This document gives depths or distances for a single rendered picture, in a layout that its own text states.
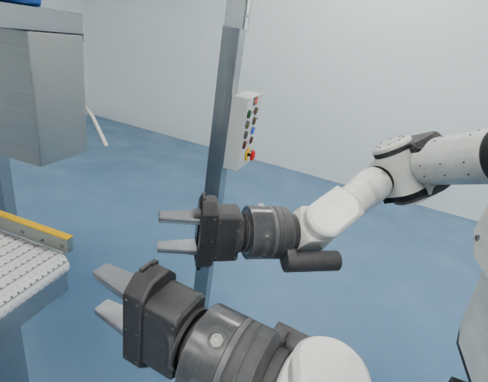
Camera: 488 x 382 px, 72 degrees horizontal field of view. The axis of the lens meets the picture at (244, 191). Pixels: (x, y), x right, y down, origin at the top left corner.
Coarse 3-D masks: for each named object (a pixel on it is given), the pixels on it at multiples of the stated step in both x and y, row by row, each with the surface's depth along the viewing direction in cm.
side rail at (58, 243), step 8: (0, 224) 71; (8, 224) 70; (16, 224) 69; (16, 232) 70; (24, 232) 69; (32, 232) 69; (40, 232) 68; (48, 240) 68; (56, 240) 67; (64, 240) 66; (72, 240) 68; (56, 248) 68; (64, 248) 67; (72, 248) 68
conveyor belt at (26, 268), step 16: (0, 240) 69; (16, 240) 69; (0, 256) 64; (16, 256) 65; (32, 256) 66; (48, 256) 66; (64, 256) 68; (0, 272) 61; (16, 272) 61; (32, 272) 62; (48, 272) 64; (64, 272) 68; (0, 288) 57; (16, 288) 58; (32, 288) 61; (0, 304) 56; (16, 304) 58; (0, 320) 57
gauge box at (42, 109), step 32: (0, 32) 47; (32, 32) 46; (0, 64) 49; (32, 64) 48; (64, 64) 53; (0, 96) 51; (32, 96) 49; (64, 96) 55; (0, 128) 53; (32, 128) 51; (64, 128) 56; (32, 160) 54
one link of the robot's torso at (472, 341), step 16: (480, 224) 38; (480, 240) 37; (480, 256) 36; (480, 288) 36; (480, 304) 35; (464, 320) 38; (480, 320) 35; (464, 336) 37; (480, 336) 34; (464, 352) 36; (480, 352) 33; (480, 368) 32
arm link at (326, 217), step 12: (336, 192) 58; (348, 192) 59; (312, 204) 55; (324, 204) 55; (336, 204) 56; (348, 204) 57; (360, 204) 61; (312, 216) 53; (324, 216) 54; (336, 216) 55; (348, 216) 55; (360, 216) 58; (312, 228) 53; (324, 228) 53; (336, 228) 53; (324, 240) 54
